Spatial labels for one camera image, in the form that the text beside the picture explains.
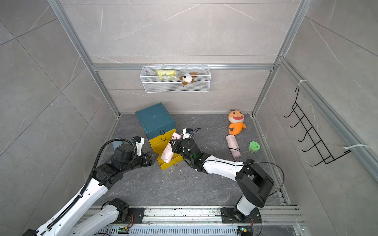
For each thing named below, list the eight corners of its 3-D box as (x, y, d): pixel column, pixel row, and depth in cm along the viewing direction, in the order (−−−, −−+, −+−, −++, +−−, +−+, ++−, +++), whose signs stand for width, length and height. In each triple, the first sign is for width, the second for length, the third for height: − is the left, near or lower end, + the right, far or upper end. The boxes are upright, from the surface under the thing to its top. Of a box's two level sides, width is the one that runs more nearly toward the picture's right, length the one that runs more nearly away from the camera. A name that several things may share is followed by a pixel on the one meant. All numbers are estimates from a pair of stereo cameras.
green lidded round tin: (249, 153, 99) (251, 150, 95) (247, 145, 103) (249, 141, 99) (258, 153, 99) (261, 150, 95) (256, 145, 103) (258, 141, 99)
